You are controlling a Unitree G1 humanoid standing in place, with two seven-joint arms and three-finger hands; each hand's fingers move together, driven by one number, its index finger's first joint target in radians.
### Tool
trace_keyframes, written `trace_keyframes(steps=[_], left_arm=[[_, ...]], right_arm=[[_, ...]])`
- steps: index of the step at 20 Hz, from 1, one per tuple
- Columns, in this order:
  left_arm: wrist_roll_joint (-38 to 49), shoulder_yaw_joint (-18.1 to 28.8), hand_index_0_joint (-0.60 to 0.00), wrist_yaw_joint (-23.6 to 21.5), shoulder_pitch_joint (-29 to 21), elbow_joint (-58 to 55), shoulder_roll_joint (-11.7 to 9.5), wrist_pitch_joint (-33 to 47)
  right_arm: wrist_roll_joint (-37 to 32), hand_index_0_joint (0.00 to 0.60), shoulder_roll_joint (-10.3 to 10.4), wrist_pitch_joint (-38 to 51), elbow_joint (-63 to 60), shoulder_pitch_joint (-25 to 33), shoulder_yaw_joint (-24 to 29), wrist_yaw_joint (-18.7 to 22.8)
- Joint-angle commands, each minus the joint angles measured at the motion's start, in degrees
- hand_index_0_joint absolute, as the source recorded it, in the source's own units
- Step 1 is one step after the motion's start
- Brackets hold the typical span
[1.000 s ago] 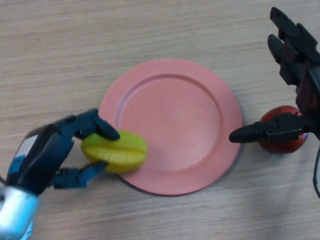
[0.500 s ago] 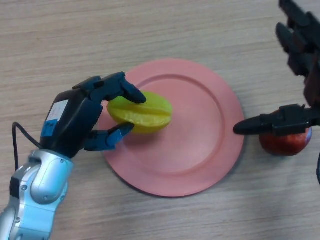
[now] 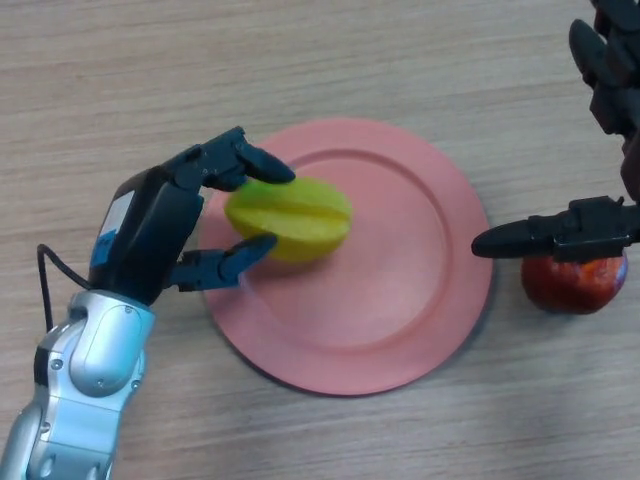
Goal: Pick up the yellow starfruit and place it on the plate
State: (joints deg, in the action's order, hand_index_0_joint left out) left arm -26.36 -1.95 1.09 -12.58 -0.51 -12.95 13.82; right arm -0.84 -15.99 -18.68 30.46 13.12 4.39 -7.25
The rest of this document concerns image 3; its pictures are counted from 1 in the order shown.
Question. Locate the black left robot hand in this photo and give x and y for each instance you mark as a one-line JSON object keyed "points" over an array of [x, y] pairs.
{"points": [[145, 235]]}

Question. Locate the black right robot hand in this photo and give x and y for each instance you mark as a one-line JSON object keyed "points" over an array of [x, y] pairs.
{"points": [[595, 230]]}

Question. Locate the yellow green starfruit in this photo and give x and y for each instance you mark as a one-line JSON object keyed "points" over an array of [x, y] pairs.
{"points": [[305, 220]]}

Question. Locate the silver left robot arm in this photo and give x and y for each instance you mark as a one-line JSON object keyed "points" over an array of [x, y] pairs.
{"points": [[95, 360]]}

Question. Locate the pink round plate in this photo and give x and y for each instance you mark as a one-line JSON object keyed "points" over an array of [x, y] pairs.
{"points": [[390, 290]]}

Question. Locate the red apple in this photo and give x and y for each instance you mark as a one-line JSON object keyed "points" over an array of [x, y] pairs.
{"points": [[570, 290]]}

